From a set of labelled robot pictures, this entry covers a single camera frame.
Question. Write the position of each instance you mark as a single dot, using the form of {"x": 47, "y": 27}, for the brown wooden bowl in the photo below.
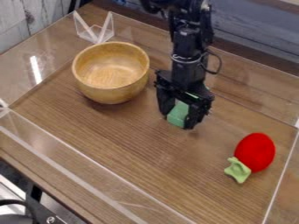
{"x": 111, "y": 72}

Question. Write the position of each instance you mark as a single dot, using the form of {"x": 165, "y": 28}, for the red plush ball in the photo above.
{"x": 256, "y": 151}

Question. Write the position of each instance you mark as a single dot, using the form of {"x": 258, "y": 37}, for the green rectangular block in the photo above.
{"x": 184, "y": 100}

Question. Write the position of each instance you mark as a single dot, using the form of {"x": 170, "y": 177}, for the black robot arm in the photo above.
{"x": 190, "y": 25}

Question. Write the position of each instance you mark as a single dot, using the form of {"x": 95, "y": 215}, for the small green plastic toy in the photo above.
{"x": 238, "y": 170}

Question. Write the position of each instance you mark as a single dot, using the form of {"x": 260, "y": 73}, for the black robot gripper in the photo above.
{"x": 185, "y": 79}

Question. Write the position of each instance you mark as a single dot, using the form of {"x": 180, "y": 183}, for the black metal table frame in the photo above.
{"x": 50, "y": 211}

